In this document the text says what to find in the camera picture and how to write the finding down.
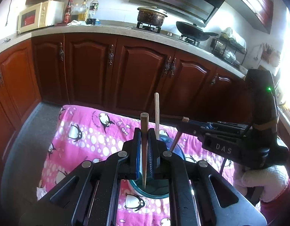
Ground gas stove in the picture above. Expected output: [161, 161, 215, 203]
[132, 22, 200, 47]

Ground dark cooking pot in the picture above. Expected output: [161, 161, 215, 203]
[137, 6, 167, 27]

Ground yellow oil bottle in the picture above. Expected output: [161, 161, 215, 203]
[78, 0, 88, 21]

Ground cream microwave oven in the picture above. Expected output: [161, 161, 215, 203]
[17, 1, 64, 34]

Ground red sauce bottle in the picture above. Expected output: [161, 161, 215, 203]
[63, 0, 73, 24]

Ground black wok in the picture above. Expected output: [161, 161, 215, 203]
[176, 21, 219, 41]

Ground chopstick bundle piece two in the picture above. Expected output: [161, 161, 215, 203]
[169, 117, 189, 152]

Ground clear bottle yellow cap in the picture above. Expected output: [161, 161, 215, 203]
[86, 0, 99, 25]

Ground crumpled white tissue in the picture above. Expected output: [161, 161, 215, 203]
[36, 187, 47, 201]

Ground red wooden base cabinets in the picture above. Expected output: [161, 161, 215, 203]
[0, 33, 254, 132]

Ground light wooden chopstick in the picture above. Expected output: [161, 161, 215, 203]
[154, 92, 160, 140]

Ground pink penguin tablecloth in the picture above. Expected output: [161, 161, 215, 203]
[36, 104, 261, 226]

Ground white floral utensil holder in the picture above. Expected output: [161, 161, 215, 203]
[129, 132, 174, 199]

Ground white gloved right hand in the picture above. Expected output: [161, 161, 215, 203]
[233, 163, 290, 203]

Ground black dish rack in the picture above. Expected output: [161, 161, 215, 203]
[210, 27, 247, 67]

